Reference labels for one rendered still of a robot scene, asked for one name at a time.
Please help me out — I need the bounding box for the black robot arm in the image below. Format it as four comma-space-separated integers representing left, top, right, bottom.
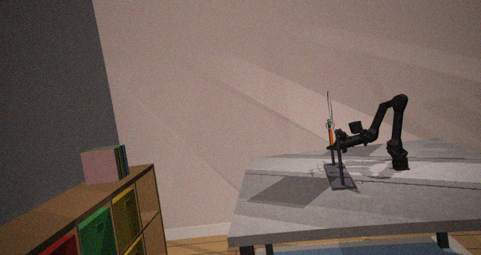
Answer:
349, 94, 409, 171

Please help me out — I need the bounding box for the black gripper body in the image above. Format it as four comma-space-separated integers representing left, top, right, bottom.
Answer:
339, 136, 355, 153

